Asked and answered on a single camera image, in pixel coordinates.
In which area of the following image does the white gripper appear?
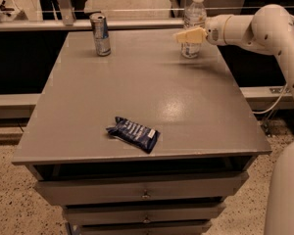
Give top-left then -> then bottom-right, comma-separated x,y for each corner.
173,15 -> 231,46

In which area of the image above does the clear plastic water bottle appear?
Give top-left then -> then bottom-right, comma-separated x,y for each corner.
181,0 -> 207,59

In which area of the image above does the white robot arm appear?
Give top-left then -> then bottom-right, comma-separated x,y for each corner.
173,4 -> 294,235

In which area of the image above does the silver blue redbull can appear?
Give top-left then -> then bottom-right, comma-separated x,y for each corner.
89,13 -> 111,57

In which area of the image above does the dark blue snack packet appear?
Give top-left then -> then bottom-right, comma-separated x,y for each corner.
106,117 -> 160,154

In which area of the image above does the grey drawer cabinet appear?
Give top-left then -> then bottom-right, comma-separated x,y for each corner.
11,28 -> 273,235

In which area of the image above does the bottom grey drawer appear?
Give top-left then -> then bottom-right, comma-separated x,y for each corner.
76,220 -> 212,235

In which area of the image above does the grey drawer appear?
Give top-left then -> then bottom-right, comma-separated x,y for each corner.
64,202 -> 225,225
35,172 -> 249,206
76,220 -> 212,235

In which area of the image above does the grey metal railing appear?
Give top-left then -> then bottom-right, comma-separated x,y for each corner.
0,18 -> 183,31

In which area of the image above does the top grey drawer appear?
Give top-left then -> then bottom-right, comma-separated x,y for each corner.
35,172 -> 249,206

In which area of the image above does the middle grey drawer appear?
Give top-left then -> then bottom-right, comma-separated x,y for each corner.
64,202 -> 225,225

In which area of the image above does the metal support post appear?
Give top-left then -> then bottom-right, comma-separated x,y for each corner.
57,0 -> 75,25

